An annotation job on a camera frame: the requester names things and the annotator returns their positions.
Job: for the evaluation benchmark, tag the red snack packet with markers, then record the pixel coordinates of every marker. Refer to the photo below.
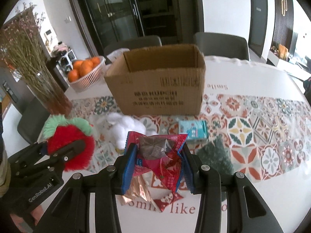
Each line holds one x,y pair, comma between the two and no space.
160,154

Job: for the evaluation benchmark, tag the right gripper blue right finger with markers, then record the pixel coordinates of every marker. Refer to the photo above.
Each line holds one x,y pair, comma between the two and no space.
246,209

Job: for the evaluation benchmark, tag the white tablecloth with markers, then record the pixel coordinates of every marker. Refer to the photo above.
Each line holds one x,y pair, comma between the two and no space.
287,195

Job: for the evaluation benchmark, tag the small red candy packet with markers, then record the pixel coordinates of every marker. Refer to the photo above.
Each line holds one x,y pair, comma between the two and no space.
162,203

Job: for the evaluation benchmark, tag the orange fruit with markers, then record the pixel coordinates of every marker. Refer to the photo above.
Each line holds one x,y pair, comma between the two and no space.
95,61
86,67
73,76

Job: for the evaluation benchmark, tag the glass vase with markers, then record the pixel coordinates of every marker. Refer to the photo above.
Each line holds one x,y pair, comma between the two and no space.
48,92

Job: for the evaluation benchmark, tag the dark chair left side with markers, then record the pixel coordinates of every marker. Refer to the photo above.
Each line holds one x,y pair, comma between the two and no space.
32,121

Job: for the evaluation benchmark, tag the teal tissue pack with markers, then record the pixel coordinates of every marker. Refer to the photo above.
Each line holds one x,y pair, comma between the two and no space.
195,129

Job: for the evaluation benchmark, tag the dark chair back left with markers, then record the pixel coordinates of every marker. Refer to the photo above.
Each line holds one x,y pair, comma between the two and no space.
134,43

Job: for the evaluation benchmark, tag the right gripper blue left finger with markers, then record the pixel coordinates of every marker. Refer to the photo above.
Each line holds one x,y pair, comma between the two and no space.
70,209

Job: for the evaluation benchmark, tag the white tv console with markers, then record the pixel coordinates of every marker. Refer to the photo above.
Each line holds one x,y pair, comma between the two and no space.
291,69

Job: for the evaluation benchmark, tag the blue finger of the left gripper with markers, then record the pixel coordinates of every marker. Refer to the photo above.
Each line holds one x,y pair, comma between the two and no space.
66,158

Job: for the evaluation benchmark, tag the gold fortune biscuit packet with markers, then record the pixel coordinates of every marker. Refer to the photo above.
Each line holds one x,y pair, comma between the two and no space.
138,189

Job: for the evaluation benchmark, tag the dark chair back right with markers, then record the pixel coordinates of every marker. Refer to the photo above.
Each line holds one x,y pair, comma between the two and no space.
222,45

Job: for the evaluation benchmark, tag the dark chair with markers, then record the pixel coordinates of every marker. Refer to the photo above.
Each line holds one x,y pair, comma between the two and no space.
32,121
222,45
134,43

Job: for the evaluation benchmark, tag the pink fruit basket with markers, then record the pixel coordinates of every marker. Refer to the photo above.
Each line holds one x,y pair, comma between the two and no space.
91,78

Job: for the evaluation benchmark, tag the red plush strawberry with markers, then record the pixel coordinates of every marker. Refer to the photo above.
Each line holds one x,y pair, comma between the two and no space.
60,131

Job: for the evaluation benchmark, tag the white plush toy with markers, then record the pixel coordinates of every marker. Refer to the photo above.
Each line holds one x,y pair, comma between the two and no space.
120,126

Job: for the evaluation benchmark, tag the black glass cabinet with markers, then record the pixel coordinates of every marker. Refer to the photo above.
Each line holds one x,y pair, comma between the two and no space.
105,22

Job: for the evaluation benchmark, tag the green knitted glove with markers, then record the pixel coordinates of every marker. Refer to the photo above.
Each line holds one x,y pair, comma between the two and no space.
214,154

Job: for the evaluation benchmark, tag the patterned table runner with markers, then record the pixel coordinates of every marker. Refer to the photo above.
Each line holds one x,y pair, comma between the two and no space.
266,137

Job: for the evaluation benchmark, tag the floral tissue box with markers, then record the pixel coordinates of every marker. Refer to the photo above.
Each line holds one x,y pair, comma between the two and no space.
116,53

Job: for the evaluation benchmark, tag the brown cardboard box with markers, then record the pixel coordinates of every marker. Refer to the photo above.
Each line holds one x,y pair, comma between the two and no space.
158,80

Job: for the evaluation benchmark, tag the dried flower bouquet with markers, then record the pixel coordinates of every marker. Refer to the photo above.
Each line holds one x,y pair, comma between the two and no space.
21,48

